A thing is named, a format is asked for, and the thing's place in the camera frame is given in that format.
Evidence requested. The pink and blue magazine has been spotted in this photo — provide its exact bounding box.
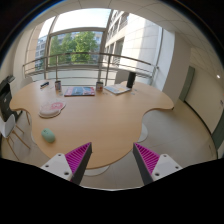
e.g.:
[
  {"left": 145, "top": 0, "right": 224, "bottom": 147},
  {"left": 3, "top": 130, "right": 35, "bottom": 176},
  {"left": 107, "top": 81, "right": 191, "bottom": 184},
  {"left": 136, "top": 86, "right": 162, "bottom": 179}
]
[{"left": 64, "top": 86, "right": 95, "bottom": 97}]

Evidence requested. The patterned cup centre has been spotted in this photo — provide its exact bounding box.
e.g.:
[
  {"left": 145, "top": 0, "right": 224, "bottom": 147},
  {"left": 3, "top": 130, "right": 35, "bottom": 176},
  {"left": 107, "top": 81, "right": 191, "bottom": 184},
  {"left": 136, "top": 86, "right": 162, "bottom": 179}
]
[{"left": 96, "top": 81, "right": 103, "bottom": 91}]

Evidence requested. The patterned can left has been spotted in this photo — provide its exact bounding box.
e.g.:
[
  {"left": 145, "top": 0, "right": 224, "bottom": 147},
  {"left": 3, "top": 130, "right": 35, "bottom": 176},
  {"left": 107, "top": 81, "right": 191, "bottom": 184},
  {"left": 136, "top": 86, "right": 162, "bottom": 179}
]
[{"left": 55, "top": 80, "right": 62, "bottom": 93}]

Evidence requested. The pink round mouse pad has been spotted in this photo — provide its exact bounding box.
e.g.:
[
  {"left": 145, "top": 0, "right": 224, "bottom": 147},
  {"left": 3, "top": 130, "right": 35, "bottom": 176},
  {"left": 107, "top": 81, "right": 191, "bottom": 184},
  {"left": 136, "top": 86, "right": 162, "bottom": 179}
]
[{"left": 39, "top": 101, "right": 65, "bottom": 118}]

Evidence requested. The mint green computer mouse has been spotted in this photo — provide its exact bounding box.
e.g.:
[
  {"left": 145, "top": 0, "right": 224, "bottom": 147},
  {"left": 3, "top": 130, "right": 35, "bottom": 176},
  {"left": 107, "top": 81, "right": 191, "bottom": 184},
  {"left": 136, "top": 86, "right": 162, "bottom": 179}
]
[{"left": 41, "top": 128, "right": 55, "bottom": 143}]

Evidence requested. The metal balcony railing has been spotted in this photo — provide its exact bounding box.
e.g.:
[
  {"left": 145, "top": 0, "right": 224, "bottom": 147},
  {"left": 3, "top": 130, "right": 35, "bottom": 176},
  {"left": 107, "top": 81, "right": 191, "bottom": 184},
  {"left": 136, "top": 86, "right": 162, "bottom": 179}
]
[{"left": 23, "top": 52, "right": 158, "bottom": 86}]

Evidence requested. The green door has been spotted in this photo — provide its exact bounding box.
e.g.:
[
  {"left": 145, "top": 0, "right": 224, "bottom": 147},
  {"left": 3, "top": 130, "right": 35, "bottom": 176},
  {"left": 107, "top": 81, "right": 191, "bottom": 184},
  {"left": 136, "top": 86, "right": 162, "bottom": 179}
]
[{"left": 179, "top": 66, "right": 195, "bottom": 102}]

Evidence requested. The black cylindrical speaker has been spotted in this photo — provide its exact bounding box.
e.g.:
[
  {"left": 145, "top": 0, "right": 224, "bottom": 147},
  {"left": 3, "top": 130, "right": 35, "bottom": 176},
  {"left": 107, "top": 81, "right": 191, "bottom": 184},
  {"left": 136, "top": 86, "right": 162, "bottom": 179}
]
[{"left": 126, "top": 72, "right": 136, "bottom": 88}]

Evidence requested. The dark small object on table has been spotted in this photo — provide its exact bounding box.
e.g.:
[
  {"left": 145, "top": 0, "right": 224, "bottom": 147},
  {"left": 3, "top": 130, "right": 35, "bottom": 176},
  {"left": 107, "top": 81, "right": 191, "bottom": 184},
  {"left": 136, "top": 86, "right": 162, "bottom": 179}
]
[{"left": 40, "top": 82, "right": 49, "bottom": 89}]

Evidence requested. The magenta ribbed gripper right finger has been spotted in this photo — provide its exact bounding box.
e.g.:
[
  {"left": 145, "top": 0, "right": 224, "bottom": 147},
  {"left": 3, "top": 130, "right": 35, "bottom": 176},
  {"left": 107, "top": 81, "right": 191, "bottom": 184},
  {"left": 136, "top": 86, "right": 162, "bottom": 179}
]
[{"left": 132, "top": 142, "right": 184, "bottom": 186}]

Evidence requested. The light blue open book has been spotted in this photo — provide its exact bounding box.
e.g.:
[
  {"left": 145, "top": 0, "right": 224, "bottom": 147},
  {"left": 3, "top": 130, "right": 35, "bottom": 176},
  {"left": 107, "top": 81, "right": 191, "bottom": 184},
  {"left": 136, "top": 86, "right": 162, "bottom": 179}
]
[{"left": 104, "top": 84, "right": 130, "bottom": 95}]

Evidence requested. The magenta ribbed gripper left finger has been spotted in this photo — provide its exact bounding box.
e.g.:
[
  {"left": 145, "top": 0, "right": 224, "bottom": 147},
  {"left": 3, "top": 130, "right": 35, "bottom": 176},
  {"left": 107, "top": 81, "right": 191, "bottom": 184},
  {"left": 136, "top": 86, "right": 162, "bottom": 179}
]
[{"left": 40, "top": 142, "right": 93, "bottom": 186}]

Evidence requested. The white chair with wooden legs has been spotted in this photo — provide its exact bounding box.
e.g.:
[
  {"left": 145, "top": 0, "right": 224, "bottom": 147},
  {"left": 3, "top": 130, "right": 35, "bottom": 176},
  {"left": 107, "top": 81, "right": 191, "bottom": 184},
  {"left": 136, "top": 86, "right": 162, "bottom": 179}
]
[{"left": 0, "top": 113, "right": 31, "bottom": 160}]

